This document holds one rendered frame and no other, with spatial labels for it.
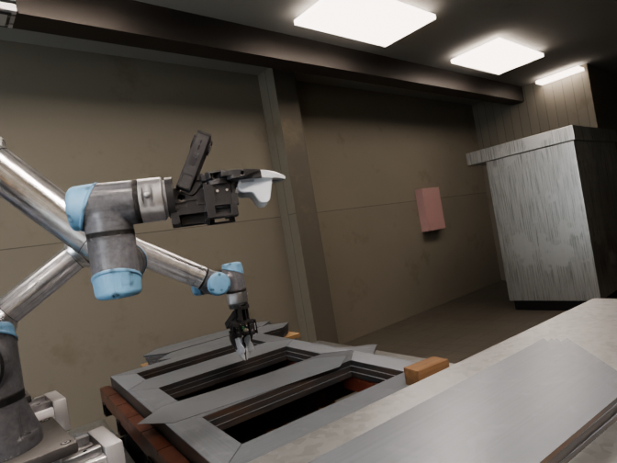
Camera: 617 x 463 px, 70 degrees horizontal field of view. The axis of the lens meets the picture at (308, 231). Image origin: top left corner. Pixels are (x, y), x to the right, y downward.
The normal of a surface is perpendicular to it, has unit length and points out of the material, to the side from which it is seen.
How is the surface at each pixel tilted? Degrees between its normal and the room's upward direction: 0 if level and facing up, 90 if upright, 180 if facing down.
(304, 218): 90
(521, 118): 90
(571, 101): 90
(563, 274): 90
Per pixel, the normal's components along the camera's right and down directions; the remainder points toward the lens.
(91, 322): 0.64, -0.11
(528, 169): -0.75, 0.11
